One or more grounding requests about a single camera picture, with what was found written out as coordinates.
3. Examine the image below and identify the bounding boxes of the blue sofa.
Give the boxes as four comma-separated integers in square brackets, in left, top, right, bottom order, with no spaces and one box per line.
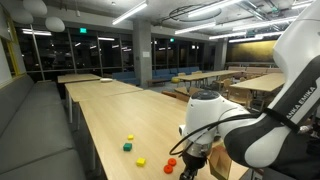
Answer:
[111,70,141,86]
[152,66,201,81]

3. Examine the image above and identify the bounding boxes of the grey upholstered bench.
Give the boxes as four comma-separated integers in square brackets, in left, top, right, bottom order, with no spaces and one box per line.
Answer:
[0,73,87,180]

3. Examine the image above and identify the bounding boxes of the white pendant lamp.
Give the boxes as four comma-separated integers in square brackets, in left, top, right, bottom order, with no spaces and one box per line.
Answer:
[9,8,34,25]
[22,0,48,16]
[44,16,66,33]

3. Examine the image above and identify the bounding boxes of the black ceiling ring fixture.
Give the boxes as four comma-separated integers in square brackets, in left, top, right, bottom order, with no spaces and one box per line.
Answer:
[169,3,223,23]

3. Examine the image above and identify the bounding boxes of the wooden chair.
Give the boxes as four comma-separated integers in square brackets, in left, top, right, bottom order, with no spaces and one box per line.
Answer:
[162,87,192,103]
[228,87,253,108]

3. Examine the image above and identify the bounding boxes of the concrete column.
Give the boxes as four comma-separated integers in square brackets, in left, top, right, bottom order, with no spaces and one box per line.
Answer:
[132,19,153,89]

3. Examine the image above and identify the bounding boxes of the golden wall mural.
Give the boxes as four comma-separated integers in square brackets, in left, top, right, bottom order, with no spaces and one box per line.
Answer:
[226,39,279,63]

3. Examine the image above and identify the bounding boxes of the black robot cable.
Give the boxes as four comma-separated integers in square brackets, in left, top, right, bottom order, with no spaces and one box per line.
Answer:
[169,111,264,158]

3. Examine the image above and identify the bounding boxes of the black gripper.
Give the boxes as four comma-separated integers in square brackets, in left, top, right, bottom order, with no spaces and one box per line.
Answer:
[179,151,208,180]

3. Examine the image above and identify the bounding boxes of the yellow window frame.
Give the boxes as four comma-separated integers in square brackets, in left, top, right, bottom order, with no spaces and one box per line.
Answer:
[5,19,22,78]

